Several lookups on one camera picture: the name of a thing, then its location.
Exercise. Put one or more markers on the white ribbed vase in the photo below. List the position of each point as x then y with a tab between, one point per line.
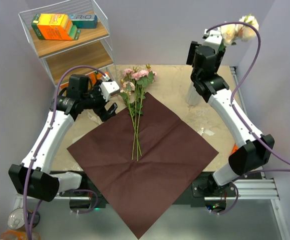
192	97

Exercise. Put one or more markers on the white wire wooden shelf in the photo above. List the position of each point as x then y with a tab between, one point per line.
93	48

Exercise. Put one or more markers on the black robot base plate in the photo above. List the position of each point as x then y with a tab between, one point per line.
195	195

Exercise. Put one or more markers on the metal tin can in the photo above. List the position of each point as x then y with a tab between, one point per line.
16	220

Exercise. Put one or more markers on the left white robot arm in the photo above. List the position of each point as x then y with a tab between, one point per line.
32	177

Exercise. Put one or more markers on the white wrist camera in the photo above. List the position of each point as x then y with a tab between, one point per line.
212	38
108	89

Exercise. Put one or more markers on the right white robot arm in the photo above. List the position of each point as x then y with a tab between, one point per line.
253	146

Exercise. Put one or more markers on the red wrapping paper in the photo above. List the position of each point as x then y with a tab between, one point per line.
173	155

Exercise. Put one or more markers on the orange razor package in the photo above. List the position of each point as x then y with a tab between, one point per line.
235	148

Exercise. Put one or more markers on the cream white flower stem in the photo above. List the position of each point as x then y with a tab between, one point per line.
232	32

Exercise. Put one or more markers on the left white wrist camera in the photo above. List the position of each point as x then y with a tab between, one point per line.
108	89

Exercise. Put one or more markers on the orange blister pack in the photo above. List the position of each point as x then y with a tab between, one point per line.
102	75

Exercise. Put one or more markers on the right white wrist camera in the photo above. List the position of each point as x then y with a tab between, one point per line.
212	38

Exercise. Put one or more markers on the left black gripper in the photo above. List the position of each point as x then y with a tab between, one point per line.
102	111

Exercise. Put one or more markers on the pink flower bunch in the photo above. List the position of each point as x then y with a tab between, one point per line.
132	92

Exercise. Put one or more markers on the teal box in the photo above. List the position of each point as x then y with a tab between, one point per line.
84	21

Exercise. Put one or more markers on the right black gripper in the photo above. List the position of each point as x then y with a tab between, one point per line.
190	60

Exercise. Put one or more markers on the orange sponge pack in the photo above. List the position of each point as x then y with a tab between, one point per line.
54	26

